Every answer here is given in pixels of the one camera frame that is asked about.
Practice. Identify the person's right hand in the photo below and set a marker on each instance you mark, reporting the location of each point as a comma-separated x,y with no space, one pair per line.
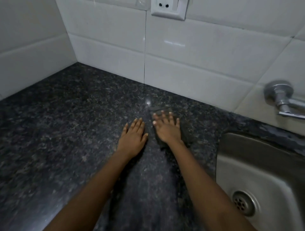
166,128

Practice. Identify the stainless steel sink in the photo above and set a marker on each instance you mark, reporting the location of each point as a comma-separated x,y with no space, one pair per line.
267,171

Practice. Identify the chrome wall faucet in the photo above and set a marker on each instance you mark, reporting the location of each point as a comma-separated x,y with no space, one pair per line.
281,97

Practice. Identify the white wall socket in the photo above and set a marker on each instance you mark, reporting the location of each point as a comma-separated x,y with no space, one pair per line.
169,8

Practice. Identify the black speckled granite countertop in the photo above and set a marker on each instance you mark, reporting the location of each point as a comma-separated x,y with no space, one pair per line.
47,142

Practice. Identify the person's left forearm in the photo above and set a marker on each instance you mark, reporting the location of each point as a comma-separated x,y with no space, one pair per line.
88,195

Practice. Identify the dark grey cleaning cloth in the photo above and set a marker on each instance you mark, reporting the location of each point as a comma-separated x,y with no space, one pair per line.
160,109

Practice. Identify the person's left hand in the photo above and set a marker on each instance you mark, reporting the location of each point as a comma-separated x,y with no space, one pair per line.
132,140

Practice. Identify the round metal sink drain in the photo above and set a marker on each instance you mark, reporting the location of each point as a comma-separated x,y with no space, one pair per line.
244,203

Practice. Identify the person's right forearm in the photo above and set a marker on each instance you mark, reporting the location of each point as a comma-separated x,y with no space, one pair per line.
209,190

